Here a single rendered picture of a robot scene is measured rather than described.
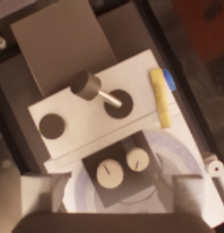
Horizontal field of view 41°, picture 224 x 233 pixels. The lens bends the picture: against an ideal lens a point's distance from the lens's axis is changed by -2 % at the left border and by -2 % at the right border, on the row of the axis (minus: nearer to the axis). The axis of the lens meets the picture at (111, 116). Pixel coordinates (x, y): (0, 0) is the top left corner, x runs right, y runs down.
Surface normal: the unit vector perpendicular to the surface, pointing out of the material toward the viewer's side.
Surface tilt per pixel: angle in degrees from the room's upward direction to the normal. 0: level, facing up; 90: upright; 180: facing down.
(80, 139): 90
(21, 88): 90
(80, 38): 90
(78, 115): 90
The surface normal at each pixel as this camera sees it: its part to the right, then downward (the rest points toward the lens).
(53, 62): 0.03, 0.00
